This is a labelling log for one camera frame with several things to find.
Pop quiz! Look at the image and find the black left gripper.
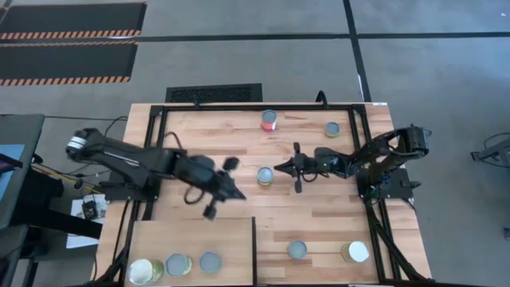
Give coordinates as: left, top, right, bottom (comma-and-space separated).
177, 155, 247, 221

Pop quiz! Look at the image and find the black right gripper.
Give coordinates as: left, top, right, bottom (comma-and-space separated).
274, 142, 328, 195

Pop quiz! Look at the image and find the green peach labelled can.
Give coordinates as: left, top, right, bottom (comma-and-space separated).
256, 166, 275, 187

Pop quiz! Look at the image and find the tall red white can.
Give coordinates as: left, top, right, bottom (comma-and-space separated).
261, 109, 278, 133

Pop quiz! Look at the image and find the short green yellow can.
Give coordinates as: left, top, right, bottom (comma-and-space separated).
324, 121, 341, 140

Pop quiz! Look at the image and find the grey lidded can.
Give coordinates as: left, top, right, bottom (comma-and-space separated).
198, 250, 223, 275

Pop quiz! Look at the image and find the white lidded green can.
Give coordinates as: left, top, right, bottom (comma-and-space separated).
127, 258, 165, 286

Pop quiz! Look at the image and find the wooden shelf board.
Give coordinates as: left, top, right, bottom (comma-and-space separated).
126, 217, 254, 287

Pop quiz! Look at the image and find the black floor vent grille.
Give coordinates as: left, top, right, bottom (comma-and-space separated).
165, 83, 264, 104

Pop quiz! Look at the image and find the white lidded yellow can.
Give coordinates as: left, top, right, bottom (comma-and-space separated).
340, 240, 371, 264

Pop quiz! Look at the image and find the small black device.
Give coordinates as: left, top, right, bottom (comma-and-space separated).
81, 199, 99, 220

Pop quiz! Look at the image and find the white paper sheet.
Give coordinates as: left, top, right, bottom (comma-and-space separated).
65, 194, 108, 250

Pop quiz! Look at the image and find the black tripod stand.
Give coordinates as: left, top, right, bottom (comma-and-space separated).
469, 132, 510, 169

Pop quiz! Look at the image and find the black hazard striped mat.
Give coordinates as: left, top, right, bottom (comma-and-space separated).
0, 41, 139, 87
0, 2, 147, 41

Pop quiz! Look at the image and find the grey desk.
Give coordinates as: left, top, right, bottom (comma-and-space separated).
0, 113, 46, 231

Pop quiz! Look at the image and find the blue sheet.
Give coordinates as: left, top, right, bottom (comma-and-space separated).
0, 143, 26, 200

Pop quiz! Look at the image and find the black table rig frame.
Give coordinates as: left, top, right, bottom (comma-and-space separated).
93, 102, 430, 287

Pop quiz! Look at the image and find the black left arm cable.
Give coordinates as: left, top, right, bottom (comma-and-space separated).
164, 131, 208, 206

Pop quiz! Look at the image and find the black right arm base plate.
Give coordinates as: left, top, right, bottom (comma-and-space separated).
355, 167, 422, 201

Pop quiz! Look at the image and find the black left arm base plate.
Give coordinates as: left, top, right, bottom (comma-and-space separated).
99, 179, 163, 202

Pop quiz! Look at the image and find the black floor cable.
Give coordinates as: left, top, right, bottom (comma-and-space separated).
104, 115, 129, 139

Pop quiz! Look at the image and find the yellow cable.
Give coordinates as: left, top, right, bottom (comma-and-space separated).
31, 163, 105, 195

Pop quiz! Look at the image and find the black desk leg frame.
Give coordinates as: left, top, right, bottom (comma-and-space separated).
0, 165, 104, 287

